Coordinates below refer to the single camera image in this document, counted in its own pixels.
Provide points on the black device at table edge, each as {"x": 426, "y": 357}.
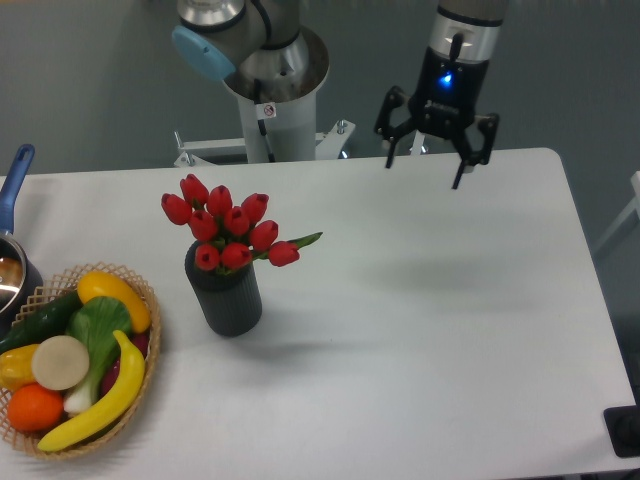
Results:
{"x": 623, "y": 428}

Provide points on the white furniture frame right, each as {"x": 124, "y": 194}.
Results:
{"x": 622, "y": 225}

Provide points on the orange fruit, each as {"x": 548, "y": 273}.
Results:
{"x": 33, "y": 408}

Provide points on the yellow banana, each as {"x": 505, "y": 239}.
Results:
{"x": 106, "y": 410}

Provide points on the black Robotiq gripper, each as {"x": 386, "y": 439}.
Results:
{"x": 447, "y": 95}

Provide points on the woven wicker basket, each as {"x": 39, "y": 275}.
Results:
{"x": 59, "y": 285}

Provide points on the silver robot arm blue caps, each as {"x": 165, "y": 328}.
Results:
{"x": 274, "y": 67}

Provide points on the green cucumber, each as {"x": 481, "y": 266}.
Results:
{"x": 48, "y": 321}

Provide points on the yellow squash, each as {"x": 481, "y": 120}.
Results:
{"x": 102, "y": 284}

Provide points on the yellow bell pepper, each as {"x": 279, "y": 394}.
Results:
{"x": 16, "y": 370}

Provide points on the red tulip bouquet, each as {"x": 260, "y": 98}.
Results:
{"x": 229, "y": 236}

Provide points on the dark grey ribbed vase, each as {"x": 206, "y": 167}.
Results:
{"x": 231, "y": 304}

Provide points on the blue handled saucepan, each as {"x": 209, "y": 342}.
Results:
{"x": 19, "y": 277}

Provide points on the green bok choy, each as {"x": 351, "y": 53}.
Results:
{"x": 93, "y": 325}

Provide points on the beige round disc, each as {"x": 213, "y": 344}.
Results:
{"x": 60, "y": 363}

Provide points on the purple red vegetable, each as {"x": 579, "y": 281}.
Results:
{"x": 141, "y": 341}

